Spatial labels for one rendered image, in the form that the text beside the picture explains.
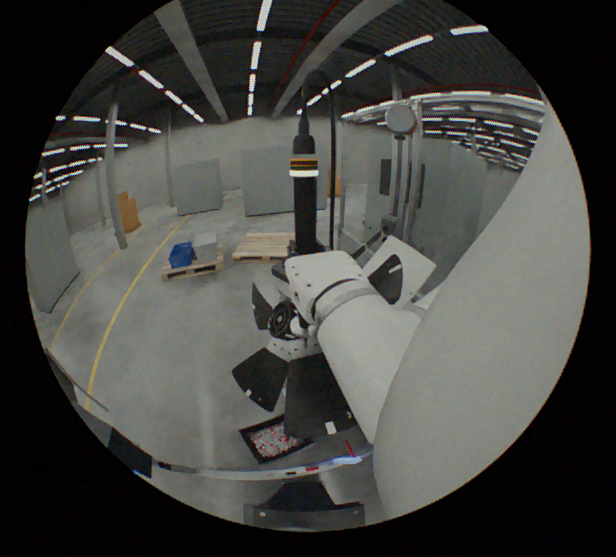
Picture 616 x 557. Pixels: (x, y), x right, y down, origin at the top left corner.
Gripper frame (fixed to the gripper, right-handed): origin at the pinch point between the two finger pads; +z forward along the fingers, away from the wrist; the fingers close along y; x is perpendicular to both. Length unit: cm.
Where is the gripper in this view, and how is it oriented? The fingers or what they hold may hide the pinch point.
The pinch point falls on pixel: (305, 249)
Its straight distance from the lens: 35.3
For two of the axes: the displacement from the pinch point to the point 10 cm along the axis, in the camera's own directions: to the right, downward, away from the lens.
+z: -2.9, -4.3, 8.5
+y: 9.6, -1.3, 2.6
